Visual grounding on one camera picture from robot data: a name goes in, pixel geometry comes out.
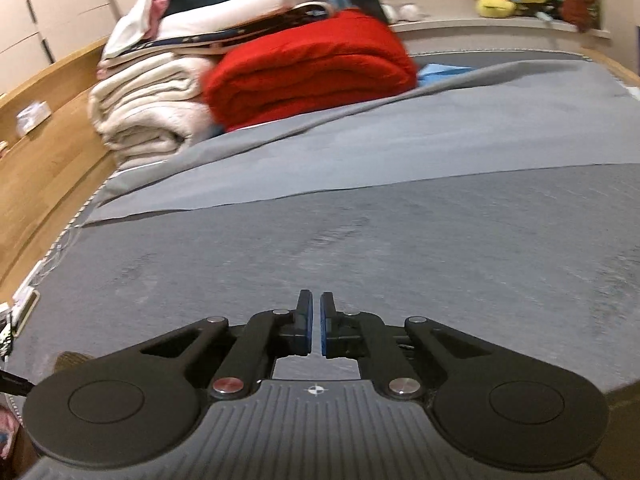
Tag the pink cloth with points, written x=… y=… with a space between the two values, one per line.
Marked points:
x=159 y=10

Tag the navy trimmed flat cushion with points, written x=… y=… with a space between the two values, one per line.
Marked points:
x=240 y=32

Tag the white window sill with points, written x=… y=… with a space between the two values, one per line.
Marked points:
x=475 y=25

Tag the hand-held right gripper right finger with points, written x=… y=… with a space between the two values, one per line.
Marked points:
x=324 y=325

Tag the blue cloth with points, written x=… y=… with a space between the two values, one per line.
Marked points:
x=442 y=72

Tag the small white box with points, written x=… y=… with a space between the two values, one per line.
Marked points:
x=32 y=116

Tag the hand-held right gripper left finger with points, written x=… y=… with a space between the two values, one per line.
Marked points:
x=309 y=325

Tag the wooden bed frame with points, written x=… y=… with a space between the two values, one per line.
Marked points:
x=50 y=185

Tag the white wardrobe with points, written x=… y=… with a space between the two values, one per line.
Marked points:
x=60 y=5

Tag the cream folded blanket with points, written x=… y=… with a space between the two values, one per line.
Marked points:
x=145 y=105

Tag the grey bed sheet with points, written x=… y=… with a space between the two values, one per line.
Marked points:
x=400 y=140

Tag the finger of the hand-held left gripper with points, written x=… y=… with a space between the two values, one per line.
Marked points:
x=15 y=382

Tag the red folded blanket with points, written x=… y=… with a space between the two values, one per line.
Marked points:
x=310 y=70

